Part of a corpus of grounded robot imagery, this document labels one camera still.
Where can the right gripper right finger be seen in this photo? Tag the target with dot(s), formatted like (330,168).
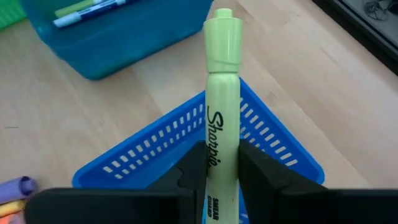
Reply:
(295,202)

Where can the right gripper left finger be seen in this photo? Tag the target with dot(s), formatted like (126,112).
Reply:
(124,208)

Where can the blue plastic basket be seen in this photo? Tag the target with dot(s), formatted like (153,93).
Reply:
(140,161)

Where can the purple highlighter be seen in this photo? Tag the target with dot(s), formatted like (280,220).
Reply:
(15,188)

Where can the thick yellow highlighter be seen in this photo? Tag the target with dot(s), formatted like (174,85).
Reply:
(11,208)

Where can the lime green highlighter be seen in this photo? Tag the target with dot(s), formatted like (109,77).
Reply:
(222,93)

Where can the green dry-erase marker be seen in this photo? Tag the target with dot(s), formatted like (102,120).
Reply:
(74,7)

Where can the teal plastic bin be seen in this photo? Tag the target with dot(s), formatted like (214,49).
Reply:
(124,40)

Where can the black aluminium table frame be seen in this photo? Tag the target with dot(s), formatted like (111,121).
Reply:
(357,34)

